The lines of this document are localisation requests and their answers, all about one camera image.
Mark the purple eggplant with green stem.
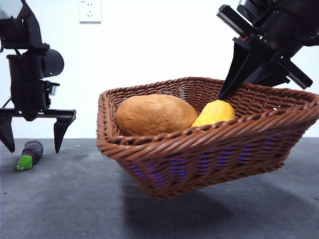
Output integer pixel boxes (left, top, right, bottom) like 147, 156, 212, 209
16, 140, 44, 172

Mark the yellow corn cob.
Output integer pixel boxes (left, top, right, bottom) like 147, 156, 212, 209
191, 100, 236, 127

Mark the brown potato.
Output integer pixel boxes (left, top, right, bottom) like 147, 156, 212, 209
115, 94, 199, 137

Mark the brown wicker basket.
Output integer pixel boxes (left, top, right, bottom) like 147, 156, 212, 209
96, 76, 319, 201

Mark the pale grey left wrist camera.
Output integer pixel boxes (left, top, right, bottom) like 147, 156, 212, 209
46, 81, 60, 97

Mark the white wall socket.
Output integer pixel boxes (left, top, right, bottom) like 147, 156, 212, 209
79, 0, 102, 24

